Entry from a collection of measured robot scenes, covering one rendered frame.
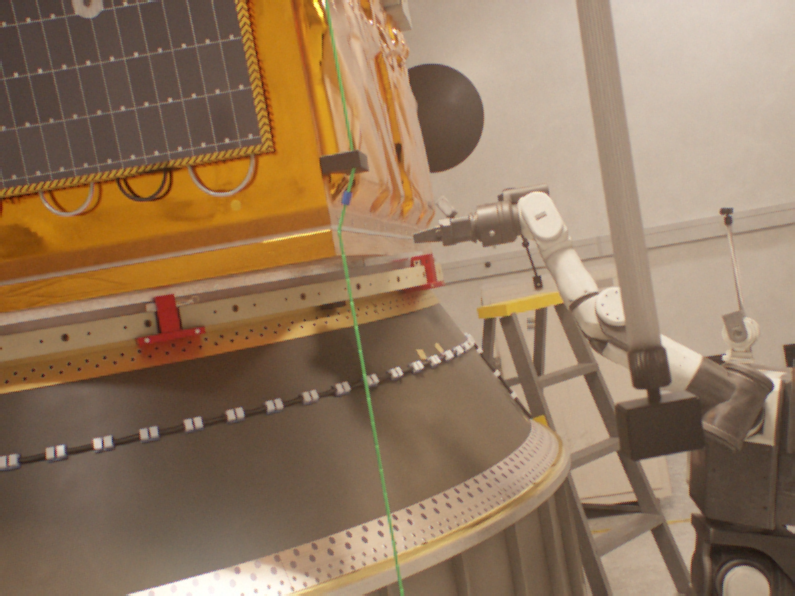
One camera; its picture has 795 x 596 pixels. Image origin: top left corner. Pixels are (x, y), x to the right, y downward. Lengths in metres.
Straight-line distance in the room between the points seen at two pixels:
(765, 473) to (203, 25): 1.34
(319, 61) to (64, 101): 0.43
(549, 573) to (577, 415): 3.63
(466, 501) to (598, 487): 4.02
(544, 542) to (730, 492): 0.49
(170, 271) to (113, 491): 0.43
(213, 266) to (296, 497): 0.48
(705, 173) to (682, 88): 0.86
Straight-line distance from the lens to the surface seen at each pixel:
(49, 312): 2.00
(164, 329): 1.93
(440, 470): 2.08
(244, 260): 1.69
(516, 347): 3.63
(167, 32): 1.72
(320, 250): 1.66
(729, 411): 1.90
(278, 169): 1.67
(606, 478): 6.05
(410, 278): 2.31
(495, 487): 2.15
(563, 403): 5.94
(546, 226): 1.93
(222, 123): 1.67
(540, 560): 2.33
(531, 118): 9.95
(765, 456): 2.05
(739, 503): 2.10
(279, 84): 1.69
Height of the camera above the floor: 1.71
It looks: 3 degrees down
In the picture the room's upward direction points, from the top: 10 degrees counter-clockwise
